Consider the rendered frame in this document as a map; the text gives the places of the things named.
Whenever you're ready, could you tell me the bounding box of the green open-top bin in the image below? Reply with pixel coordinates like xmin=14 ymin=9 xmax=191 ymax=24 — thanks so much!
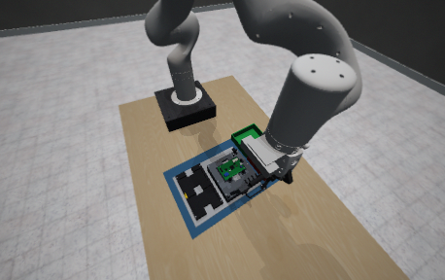
xmin=231 ymin=123 xmax=263 ymax=158

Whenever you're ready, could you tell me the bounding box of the green circuit board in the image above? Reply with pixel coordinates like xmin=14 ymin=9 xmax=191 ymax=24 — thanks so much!
xmin=217 ymin=157 xmax=246 ymax=180

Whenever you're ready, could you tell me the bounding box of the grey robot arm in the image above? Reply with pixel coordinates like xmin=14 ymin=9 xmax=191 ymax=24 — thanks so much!
xmin=145 ymin=0 xmax=362 ymax=179

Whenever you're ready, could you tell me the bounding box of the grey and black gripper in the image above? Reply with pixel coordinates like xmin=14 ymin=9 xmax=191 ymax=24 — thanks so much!
xmin=266 ymin=148 xmax=304 ymax=184

